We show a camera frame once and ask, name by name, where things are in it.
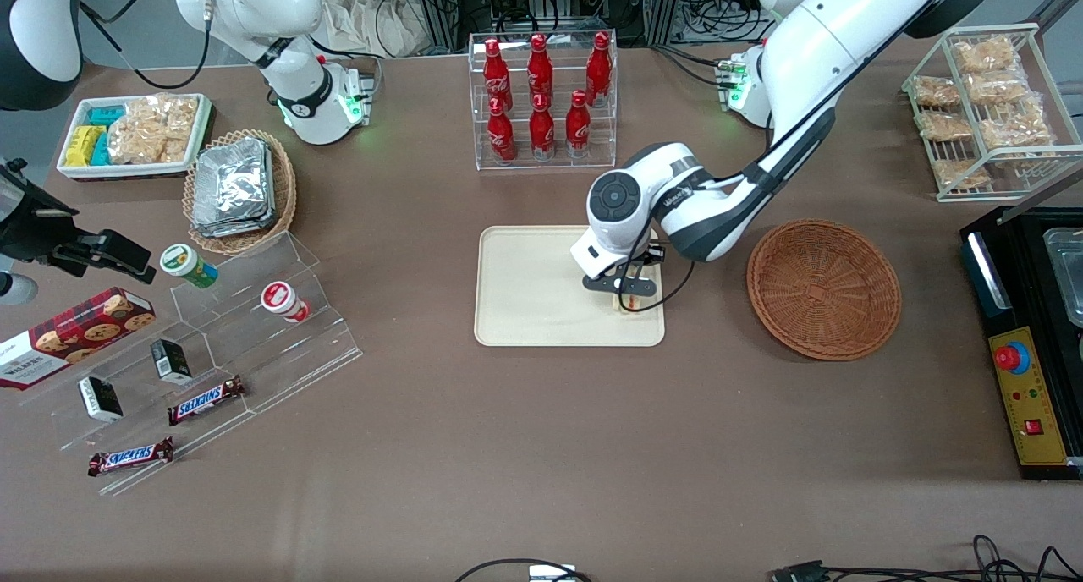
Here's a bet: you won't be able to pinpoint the metal container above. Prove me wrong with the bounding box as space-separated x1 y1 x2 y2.
1042 227 1083 329

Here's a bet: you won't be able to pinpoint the tangled black background cables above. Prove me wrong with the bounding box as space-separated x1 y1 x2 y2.
673 0 772 43

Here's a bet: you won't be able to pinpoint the red cola bottle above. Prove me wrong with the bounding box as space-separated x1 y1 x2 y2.
483 39 514 113
564 90 591 160
487 98 516 164
585 31 613 107
529 94 556 162
527 34 554 107

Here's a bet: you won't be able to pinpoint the yellow snack packet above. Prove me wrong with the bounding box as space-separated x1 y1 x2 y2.
65 125 107 167

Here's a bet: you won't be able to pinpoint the red emergency stop button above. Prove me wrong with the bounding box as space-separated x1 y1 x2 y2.
994 341 1031 376

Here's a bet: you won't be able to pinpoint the beige cloth bag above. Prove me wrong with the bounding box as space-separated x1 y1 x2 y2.
315 0 426 59

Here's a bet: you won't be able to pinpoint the brown wicker basket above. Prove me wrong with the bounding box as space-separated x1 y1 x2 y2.
746 218 903 361

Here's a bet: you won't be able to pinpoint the black control box yellow panel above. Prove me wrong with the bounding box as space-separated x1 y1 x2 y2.
960 206 1083 481

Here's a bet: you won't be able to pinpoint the green lid snack cup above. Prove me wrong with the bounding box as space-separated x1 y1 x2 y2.
160 244 219 290

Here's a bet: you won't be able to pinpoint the brown snickers bar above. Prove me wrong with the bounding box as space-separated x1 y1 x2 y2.
88 436 175 478
167 376 247 426

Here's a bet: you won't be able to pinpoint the light wicker basket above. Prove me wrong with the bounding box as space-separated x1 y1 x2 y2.
182 129 298 256

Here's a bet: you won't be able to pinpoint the cream plastic tray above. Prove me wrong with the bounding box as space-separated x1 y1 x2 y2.
474 224 667 348

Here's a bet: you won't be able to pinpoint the fried snack bag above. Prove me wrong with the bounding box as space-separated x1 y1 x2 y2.
915 111 975 142
912 75 962 109
932 158 992 190
979 100 1055 151
952 36 1021 74
965 72 1030 107

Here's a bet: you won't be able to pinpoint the red lid snack cup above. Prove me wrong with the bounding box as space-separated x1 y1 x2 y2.
261 282 311 324

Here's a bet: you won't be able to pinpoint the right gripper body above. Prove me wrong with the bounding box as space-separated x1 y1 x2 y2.
0 161 81 263

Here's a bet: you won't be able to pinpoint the small black box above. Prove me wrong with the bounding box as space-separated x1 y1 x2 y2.
151 338 194 386
78 376 124 423

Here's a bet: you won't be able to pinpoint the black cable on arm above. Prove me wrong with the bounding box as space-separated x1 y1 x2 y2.
620 100 838 314
74 0 212 91

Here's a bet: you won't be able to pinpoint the clear bag of crackers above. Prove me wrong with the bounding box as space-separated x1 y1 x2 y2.
107 94 200 165

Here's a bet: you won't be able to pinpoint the clear acrylic bottle rack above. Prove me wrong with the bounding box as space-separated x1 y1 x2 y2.
468 30 618 173

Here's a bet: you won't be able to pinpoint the black looped cable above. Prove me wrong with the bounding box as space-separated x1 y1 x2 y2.
455 557 595 582

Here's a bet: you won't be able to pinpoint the black cable bundle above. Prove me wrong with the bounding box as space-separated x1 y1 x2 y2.
825 534 1083 582

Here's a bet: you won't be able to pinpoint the red tartan cookie box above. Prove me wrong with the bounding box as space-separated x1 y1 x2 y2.
0 287 157 390

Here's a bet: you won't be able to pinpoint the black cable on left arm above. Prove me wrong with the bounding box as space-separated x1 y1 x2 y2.
620 100 838 314

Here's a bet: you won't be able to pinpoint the silver foil package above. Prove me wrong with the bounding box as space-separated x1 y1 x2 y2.
191 138 276 239

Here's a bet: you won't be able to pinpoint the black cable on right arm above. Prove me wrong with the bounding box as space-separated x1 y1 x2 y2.
74 0 212 91

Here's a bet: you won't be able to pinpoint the white wire rack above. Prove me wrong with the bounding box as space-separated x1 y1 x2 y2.
901 22 1083 204

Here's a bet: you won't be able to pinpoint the white rectangular snack tray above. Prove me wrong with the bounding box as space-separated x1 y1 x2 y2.
57 93 213 182

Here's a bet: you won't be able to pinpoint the clear acrylic step display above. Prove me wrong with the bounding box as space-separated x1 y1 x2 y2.
17 231 365 497

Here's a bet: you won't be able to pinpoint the black cable connector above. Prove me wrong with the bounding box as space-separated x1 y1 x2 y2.
770 560 834 582

